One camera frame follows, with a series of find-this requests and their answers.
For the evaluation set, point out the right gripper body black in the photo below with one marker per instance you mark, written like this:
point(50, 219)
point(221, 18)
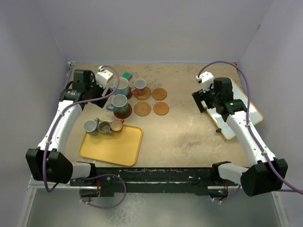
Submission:
point(209, 97)

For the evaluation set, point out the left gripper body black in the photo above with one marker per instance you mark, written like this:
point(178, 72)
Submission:
point(95, 90)

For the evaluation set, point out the blue floral mug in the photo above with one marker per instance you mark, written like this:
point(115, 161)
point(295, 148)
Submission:
point(118, 104)

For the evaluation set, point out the large light blue mug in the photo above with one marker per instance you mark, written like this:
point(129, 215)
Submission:
point(121, 86)

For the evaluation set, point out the dark brown wooden coaster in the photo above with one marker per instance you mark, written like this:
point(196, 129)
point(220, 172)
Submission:
point(124, 115)
point(129, 94)

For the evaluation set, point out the pink cup orange handle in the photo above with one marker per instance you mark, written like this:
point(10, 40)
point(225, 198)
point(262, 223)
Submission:
point(139, 87)

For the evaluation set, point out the orange wooden coaster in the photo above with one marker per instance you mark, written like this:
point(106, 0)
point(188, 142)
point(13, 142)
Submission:
point(159, 93)
point(161, 108)

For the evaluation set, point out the woven light brown coaster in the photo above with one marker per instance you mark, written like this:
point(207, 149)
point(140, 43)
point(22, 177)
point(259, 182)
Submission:
point(147, 93)
point(142, 108)

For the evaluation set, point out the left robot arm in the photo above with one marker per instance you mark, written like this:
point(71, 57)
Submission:
point(47, 161)

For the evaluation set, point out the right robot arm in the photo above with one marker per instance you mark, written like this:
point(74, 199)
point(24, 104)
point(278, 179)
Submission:
point(235, 116)

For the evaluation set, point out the small olive grey cup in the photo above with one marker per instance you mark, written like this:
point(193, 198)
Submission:
point(105, 128)

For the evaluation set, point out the small brown cup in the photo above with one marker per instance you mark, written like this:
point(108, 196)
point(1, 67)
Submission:
point(117, 125)

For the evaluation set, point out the grey mug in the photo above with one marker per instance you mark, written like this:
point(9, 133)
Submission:
point(91, 127)

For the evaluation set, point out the green whiteboard eraser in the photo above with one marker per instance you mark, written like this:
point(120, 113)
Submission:
point(127, 75)

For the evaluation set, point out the yellow plastic tray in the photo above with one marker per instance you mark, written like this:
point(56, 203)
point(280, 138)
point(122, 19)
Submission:
point(120, 148)

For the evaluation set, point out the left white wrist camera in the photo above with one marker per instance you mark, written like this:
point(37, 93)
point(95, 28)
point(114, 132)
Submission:
point(103, 76)

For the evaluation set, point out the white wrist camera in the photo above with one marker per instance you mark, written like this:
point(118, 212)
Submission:
point(206, 79)
point(103, 76)

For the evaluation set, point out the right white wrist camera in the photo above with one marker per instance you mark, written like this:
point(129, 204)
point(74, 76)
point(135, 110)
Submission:
point(206, 79)

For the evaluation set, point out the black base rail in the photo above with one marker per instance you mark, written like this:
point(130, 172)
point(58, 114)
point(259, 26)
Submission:
point(194, 180)

